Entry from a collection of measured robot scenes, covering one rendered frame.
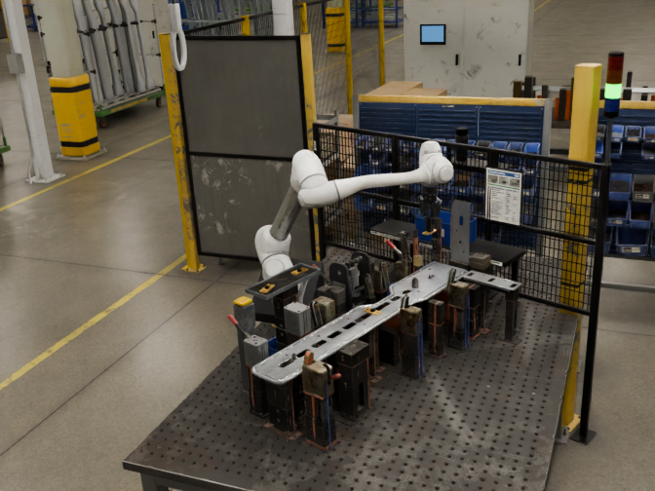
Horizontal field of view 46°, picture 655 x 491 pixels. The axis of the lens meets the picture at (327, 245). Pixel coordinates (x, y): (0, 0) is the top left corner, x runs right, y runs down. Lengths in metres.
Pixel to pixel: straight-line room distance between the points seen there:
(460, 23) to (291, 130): 4.82
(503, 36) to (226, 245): 5.14
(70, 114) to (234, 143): 5.09
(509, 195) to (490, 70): 6.26
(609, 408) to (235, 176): 3.32
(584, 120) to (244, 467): 2.25
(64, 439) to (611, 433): 3.10
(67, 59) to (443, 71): 4.95
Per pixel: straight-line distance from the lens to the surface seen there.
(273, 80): 5.92
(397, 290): 3.78
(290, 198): 3.81
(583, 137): 3.97
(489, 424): 3.36
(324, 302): 3.51
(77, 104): 10.97
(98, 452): 4.65
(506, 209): 4.21
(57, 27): 10.92
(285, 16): 8.01
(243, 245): 6.49
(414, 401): 3.48
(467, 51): 10.38
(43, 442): 4.86
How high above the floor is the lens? 2.60
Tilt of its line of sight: 22 degrees down
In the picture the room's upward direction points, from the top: 3 degrees counter-clockwise
